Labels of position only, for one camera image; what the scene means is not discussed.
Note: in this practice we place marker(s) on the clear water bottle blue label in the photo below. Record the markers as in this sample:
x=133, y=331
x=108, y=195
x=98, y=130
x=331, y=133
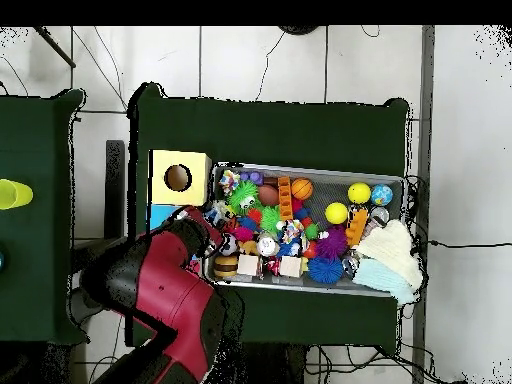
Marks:
x=218, y=212

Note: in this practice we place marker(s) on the light blue waffle cloth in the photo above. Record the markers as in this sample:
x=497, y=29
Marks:
x=380, y=278

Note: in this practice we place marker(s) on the cream waffle cloth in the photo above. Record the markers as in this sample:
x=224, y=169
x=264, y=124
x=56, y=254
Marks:
x=394, y=248

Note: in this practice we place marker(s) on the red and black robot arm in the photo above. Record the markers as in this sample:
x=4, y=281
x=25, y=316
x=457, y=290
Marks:
x=172, y=296

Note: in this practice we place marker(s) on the wooden box with three holes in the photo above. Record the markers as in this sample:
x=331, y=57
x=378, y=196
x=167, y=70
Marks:
x=160, y=192

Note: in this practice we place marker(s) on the silver mesh bin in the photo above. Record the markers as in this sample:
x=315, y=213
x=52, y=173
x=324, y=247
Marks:
x=280, y=284

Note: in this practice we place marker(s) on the small soccer ball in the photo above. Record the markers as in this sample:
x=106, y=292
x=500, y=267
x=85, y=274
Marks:
x=230, y=244

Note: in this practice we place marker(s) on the toy hamburger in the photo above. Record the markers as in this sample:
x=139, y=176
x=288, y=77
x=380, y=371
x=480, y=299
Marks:
x=225, y=266

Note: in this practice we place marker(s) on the green spiky ball with eyes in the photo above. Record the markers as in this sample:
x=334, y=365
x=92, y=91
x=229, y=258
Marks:
x=244, y=196

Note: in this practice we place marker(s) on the small wooden block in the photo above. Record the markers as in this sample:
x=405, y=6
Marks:
x=248, y=265

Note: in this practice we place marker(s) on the orange plastic block with holes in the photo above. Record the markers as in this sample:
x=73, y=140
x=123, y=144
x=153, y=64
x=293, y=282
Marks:
x=285, y=198

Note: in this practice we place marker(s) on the large wooden block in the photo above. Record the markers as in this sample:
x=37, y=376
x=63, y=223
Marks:
x=290, y=267

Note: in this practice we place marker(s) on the small orange basketball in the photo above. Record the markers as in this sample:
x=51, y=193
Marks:
x=302, y=189

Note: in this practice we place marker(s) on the dark green tablecloth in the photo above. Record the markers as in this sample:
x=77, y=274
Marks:
x=36, y=280
x=260, y=132

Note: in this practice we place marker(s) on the blue spiky ball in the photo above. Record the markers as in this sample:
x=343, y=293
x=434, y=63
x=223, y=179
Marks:
x=326, y=270

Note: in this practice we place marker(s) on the purple spiky toy with eyes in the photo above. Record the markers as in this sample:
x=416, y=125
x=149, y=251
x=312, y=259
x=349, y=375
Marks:
x=332, y=242

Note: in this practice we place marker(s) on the yellow ball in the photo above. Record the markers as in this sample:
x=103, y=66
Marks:
x=359, y=193

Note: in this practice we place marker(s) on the yellow-green cup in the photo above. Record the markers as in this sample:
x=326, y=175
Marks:
x=14, y=194

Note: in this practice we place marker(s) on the black rod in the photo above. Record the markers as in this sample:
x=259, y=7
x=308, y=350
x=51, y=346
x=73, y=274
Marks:
x=56, y=48

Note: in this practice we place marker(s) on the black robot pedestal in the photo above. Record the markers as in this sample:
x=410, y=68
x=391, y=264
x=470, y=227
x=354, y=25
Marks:
x=272, y=366

